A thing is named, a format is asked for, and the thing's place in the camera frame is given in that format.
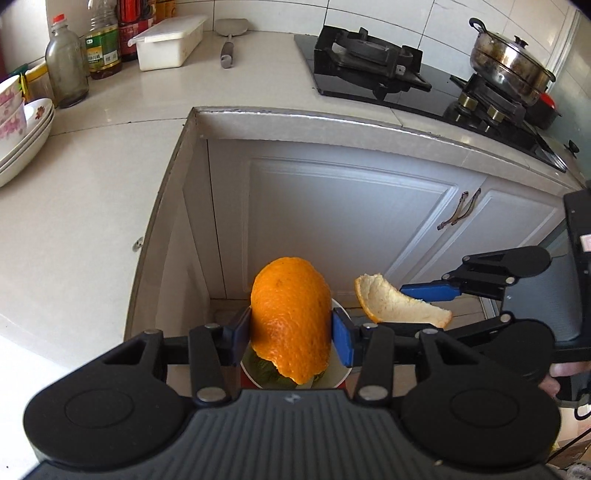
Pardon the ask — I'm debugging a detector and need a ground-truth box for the person's right hand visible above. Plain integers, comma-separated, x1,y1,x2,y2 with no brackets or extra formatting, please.
544,363,574,398

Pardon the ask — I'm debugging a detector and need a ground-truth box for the floral bowl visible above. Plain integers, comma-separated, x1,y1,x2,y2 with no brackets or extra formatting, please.
0,74,27,139

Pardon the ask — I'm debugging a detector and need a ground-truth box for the metal spatula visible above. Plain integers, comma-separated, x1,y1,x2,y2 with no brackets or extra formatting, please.
214,18,253,71

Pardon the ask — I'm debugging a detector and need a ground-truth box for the floral plate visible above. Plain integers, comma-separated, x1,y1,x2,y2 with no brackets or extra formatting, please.
0,98,56,167

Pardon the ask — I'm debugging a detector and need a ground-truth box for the black burner grate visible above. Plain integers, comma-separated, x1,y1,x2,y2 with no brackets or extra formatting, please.
444,74,542,136
314,25,433,100

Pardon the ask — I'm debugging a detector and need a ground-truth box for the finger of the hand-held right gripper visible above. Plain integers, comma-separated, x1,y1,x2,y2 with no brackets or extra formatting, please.
400,246,551,302
382,312,515,346

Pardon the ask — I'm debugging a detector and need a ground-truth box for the large orange peel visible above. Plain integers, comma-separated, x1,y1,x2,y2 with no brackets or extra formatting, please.
249,257,333,386

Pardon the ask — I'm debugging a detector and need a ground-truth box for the white side cabinet door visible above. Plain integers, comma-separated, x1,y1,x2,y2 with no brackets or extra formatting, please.
124,138,214,340

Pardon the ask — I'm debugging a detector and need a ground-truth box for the white plastic container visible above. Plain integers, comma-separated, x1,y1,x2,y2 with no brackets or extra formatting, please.
128,14,209,73

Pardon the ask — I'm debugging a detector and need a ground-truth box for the large white cabinet door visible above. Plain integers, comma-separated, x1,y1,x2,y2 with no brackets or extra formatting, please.
207,138,489,298

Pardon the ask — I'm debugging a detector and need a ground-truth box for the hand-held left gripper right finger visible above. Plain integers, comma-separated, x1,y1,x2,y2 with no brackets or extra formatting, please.
332,308,497,401

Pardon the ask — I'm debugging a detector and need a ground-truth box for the green cabbage leaf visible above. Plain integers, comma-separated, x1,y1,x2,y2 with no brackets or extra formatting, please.
244,348,325,388

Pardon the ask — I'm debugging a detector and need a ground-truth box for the dark sauce bottle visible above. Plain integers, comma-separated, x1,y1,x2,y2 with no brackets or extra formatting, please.
117,0,156,64

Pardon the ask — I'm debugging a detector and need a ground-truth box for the steel pot with lid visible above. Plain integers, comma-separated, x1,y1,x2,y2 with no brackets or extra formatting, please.
468,17,557,108

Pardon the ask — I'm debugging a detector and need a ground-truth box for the white plastic bucket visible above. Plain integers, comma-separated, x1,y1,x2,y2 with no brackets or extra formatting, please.
239,299,352,389

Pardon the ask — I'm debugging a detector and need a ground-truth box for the small white cabinet door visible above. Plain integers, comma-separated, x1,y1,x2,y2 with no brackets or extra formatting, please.
383,187,576,303

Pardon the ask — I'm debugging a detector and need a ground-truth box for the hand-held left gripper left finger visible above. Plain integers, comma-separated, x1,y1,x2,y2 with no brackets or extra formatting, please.
92,308,253,407

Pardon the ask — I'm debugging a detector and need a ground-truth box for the red capped glass bottle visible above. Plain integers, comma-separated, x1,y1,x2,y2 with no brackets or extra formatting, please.
45,14,90,110

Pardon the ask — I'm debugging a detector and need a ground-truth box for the black glass gas stove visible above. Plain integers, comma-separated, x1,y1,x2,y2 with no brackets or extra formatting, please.
294,25,570,174

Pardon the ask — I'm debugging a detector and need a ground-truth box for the red black pot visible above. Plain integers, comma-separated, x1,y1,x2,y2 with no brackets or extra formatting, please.
526,91,562,131

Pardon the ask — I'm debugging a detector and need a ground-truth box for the bronze cabinet handle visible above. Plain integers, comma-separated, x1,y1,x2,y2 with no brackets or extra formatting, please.
437,194,469,230
455,188,482,220

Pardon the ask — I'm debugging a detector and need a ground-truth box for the white plate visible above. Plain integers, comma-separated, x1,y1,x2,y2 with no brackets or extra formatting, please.
0,115,57,188

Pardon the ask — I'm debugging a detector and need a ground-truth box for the cooking oil bottle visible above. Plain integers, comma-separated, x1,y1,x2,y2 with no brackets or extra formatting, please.
85,0,123,80

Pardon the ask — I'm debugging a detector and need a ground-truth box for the small orange peel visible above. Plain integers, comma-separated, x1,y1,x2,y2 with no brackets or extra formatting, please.
355,273,453,329

